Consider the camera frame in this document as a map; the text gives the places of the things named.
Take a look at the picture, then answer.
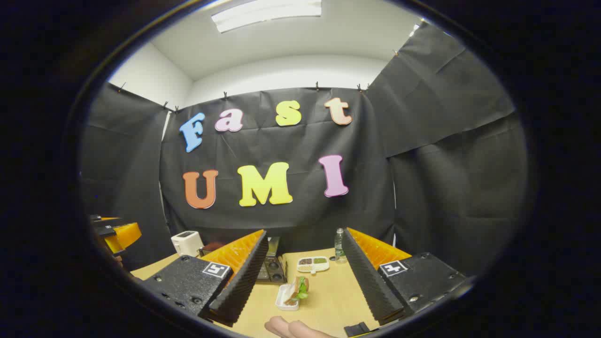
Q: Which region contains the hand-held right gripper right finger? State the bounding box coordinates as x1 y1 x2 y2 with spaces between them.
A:
341 228 467 326

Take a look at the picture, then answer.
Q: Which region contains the white toaster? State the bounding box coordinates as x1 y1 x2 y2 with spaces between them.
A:
171 230 205 257

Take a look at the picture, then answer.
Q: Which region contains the long ceiling light panel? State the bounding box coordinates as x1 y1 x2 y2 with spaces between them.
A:
211 0 323 34

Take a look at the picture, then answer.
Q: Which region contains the white rectangular tray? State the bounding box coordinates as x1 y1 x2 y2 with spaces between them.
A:
276 284 301 311

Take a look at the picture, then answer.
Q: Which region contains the clear plastic water bottle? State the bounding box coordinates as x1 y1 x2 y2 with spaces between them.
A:
334 228 347 263

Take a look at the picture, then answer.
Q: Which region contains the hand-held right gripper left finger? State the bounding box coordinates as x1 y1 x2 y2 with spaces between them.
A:
140 229 269 328

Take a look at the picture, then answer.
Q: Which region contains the black electric oven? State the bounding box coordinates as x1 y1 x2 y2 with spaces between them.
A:
200 236 288 283

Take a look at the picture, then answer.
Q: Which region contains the lettuce bread sandwich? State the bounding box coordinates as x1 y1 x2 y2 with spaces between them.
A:
290 277 310 306

